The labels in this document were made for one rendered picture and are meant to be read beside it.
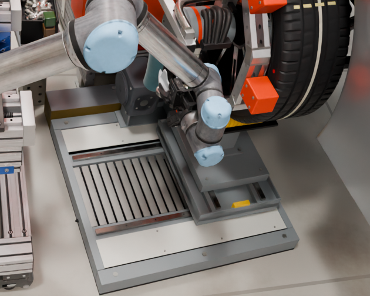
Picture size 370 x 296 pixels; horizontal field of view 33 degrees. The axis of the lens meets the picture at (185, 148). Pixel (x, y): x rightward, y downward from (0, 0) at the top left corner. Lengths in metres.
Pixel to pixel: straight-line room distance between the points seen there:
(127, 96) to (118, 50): 1.15
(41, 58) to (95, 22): 0.15
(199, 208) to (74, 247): 0.50
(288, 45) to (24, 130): 0.78
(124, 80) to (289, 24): 0.88
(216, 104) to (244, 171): 0.95
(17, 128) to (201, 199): 0.95
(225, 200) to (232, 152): 0.20
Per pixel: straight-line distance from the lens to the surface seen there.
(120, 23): 1.37
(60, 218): 2.54
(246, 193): 2.58
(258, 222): 2.60
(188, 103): 1.75
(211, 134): 1.65
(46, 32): 2.36
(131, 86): 2.49
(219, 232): 2.52
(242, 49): 2.14
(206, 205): 2.50
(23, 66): 1.46
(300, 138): 3.09
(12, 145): 1.86
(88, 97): 2.79
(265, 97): 1.87
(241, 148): 2.60
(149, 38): 1.57
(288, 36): 1.87
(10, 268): 2.22
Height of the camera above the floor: 2.13
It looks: 48 degrees down
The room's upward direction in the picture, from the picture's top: 18 degrees clockwise
